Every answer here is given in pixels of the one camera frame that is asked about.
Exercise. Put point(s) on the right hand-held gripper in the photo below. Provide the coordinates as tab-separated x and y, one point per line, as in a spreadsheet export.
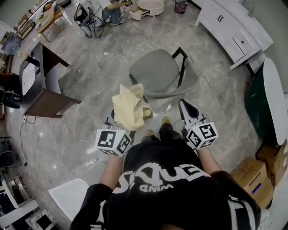
205	132

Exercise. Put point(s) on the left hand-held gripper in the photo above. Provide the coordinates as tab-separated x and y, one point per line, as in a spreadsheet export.
105	139

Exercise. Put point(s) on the cream yellow clothes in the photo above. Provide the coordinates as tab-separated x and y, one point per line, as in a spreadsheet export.
126	110

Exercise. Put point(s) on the gray chair black legs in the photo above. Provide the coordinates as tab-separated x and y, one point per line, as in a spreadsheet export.
153	69

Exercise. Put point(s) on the person's right forearm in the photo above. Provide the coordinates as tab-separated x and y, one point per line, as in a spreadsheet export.
208	160

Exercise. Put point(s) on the person's left forearm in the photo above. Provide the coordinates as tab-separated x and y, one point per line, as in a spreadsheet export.
111	170

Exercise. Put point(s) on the person's right tan shoe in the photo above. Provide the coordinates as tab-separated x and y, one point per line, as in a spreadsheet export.
166	120

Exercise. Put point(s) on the person's tan shoe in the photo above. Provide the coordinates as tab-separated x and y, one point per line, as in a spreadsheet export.
166	120
149	133

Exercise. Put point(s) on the person's black trousers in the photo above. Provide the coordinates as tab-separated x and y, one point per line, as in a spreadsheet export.
168	134

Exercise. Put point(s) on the person's left tan shoe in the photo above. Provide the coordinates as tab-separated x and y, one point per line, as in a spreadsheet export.
149	133

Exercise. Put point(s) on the green bathtub white rim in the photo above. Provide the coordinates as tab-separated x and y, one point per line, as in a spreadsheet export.
256	105

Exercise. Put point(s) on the dark wooden vanity cabinet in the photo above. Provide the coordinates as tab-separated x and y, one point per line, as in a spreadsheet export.
49	103

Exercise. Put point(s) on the large cardboard box blue label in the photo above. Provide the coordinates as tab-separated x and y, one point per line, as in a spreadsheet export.
249	177

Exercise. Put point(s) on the person's black printed t-shirt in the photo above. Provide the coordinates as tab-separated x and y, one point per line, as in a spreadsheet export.
168	209

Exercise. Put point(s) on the white cabinet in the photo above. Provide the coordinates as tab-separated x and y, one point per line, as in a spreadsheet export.
225	24

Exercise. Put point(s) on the round beige table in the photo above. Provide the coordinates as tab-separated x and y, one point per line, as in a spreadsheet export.
148	9

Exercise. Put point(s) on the light wooden side table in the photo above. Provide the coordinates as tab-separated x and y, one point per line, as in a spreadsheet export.
48	20

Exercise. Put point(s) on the black metal frame stand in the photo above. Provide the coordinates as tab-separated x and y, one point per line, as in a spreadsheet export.
82	18

